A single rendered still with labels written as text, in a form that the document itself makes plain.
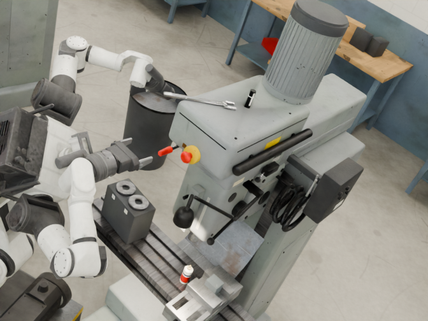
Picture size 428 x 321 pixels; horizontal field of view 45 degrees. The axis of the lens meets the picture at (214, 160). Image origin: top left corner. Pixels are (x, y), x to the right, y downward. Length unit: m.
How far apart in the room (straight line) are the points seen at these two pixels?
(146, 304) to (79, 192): 0.95
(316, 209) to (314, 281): 2.08
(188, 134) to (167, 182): 2.59
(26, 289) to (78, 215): 1.23
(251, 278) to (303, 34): 1.31
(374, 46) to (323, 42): 3.81
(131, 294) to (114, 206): 0.40
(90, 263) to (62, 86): 0.68
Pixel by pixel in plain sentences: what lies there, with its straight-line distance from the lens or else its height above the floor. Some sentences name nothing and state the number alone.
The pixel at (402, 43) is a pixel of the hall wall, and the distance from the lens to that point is 6.01.
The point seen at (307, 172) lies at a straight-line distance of 2.07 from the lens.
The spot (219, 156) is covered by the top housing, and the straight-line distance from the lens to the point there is 1.62.
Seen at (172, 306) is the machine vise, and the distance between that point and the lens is 2.18.
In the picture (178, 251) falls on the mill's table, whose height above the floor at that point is 0.96.
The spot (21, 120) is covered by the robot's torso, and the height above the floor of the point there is 1.72.
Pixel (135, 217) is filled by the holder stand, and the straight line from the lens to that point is 2.29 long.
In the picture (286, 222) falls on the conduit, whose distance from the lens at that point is 2.09.
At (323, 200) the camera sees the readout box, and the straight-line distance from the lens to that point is 1.98.
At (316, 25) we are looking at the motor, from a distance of 1.77.
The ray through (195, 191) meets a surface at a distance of 1.88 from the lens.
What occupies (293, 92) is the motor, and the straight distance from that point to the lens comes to 1.88.
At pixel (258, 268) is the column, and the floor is 0.94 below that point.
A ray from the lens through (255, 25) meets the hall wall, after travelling 6.90.
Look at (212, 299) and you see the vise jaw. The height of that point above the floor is 1.07.
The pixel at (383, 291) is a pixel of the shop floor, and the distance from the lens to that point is 4.34.
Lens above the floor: 2.77
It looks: 37 degrees down
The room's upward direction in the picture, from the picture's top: 21 degrees clockwise
